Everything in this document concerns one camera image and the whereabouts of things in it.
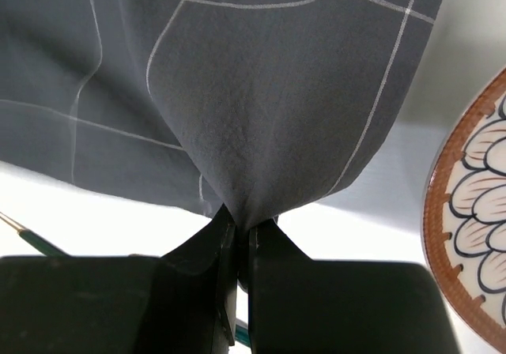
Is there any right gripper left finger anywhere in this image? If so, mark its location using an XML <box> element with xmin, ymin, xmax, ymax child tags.
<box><xmin>1</xmin><ymin>207</ymin><xmax>237</xmax><ymax>353</ymax></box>

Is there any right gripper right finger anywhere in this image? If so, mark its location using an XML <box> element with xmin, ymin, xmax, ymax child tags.
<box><xmin>240</xmin><ymin>220</ymin><xmax>459</xmax><ymax>353</ymax></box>

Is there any dark grey checked napkin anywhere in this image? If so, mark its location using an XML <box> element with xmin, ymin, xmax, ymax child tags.
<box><xmin>1</xmin><ymin>0</ymin><xmax>443</xmax><ymax>228</ymax></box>

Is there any floral patterned ceramic plate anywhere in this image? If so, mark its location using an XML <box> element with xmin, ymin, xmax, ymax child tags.
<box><xmin>421</xmin><ymin>71</ymin><xmax>505</xmax><ymax>353</ymax></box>

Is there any gold spoon green handle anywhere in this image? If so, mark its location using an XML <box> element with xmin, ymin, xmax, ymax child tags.
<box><xmin>235</xmin><ymin>318</ymin><xmax>251</xmax><ymax>348</ymax></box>

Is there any gold knife green handle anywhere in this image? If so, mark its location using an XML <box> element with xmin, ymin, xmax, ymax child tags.
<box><xmin>0</xmin><ymin>213</ymin><xmax>68</xmax><ymax>257</ymax></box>

